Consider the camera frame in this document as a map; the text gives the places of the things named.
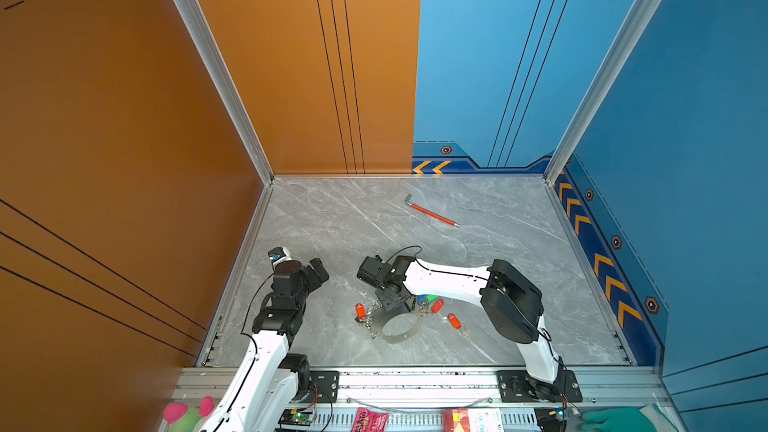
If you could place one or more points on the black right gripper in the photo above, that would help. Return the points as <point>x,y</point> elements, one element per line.
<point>387,305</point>

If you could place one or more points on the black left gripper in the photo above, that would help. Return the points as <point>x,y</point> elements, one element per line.
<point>317,268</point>

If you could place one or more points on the metal keyring with chain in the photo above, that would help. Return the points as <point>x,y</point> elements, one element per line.
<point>395,326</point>

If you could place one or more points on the red key tag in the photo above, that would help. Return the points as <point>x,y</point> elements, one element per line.
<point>360,312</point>
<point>436,305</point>

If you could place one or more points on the red tagged key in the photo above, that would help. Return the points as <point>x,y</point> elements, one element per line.
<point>458,326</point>

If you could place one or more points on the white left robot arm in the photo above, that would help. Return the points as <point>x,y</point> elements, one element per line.
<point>270,377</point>

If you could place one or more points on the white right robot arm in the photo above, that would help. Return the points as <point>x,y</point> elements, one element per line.
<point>512,303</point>

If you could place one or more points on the green circuit board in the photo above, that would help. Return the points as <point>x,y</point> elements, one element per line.
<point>297,419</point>

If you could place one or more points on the pink snack packet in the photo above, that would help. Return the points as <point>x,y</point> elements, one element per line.
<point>369,421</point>

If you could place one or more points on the red white box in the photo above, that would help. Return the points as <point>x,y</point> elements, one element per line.
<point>472,420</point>

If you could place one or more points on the pink green plush toy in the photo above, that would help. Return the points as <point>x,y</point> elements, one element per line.
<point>181,417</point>

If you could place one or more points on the green cloth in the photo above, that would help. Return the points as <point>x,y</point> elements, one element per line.
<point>616,420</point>

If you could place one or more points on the red handled hex key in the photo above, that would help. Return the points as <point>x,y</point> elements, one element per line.
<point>408,201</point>

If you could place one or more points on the aluminium front rail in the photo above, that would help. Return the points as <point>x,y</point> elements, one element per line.
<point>454,386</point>

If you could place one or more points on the aluminium corner post right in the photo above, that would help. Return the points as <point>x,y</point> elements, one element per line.
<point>631,30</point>

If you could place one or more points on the aluminium corner post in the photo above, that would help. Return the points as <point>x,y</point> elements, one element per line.
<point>631,30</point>
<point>206,45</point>

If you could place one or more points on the aluminium corner post left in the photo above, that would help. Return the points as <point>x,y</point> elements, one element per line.
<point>206,45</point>

